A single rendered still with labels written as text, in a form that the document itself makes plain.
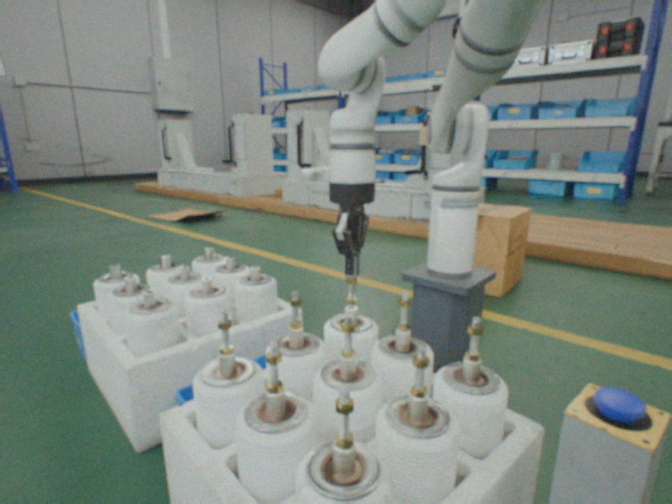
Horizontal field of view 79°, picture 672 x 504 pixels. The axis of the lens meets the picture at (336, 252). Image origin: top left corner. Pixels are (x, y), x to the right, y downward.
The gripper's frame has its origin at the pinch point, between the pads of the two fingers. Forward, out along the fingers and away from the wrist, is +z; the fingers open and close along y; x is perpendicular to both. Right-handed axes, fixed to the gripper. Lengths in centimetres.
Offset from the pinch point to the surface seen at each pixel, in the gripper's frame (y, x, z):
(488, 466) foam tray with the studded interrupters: -18.0, -23.6, 18.1
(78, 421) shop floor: -14, 55, 35
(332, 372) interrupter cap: -16.2, -2.6, 10.7
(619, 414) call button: -24.5, -33.5, 3.8
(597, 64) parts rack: 420, -108, -93
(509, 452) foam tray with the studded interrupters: -14.6, -26.0, 18.2
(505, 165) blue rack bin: 450, -36, 4
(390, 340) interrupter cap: -4.2, -8.0, 10.6
